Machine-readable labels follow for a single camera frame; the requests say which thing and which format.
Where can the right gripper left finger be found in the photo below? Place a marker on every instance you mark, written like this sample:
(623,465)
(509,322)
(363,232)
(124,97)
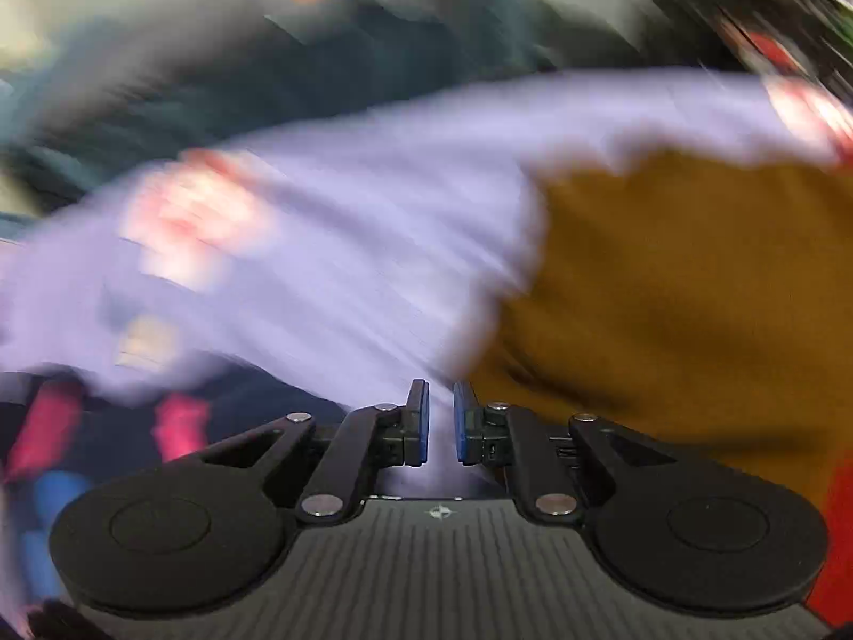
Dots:
(368,440)

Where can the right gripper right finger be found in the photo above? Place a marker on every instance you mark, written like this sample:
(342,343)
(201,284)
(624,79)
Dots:
(512,442)

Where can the navy cartoon print garment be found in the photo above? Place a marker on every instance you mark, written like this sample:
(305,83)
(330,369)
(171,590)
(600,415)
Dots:
(61,437)

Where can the purple floral bed sheet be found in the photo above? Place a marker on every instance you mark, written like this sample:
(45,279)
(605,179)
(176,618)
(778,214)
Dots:
(351,256)

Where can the red garment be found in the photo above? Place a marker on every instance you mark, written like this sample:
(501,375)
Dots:
(831,597)

